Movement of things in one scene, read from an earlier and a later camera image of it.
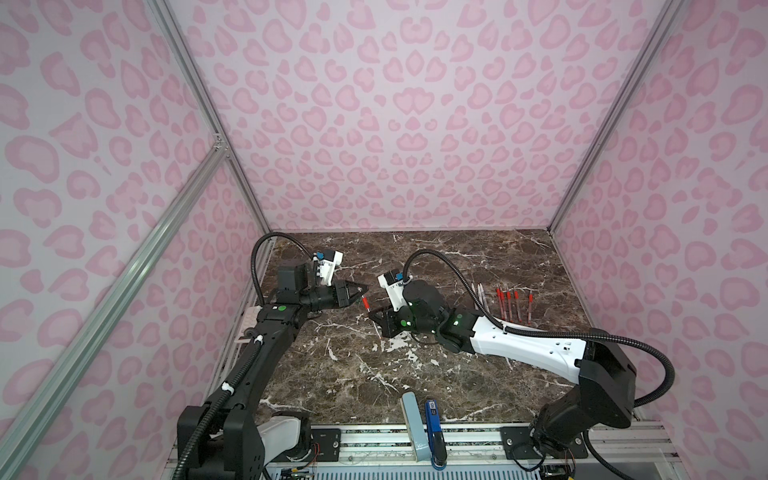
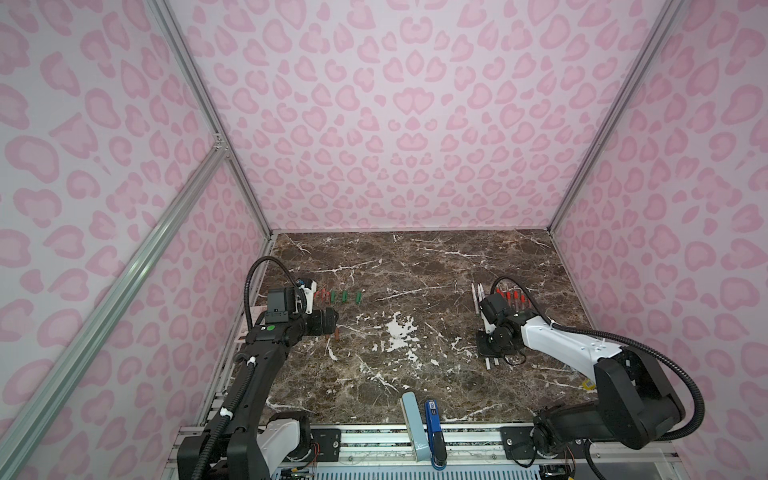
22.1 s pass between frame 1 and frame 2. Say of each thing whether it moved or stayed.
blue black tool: stayed
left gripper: moved
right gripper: moved
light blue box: stayed
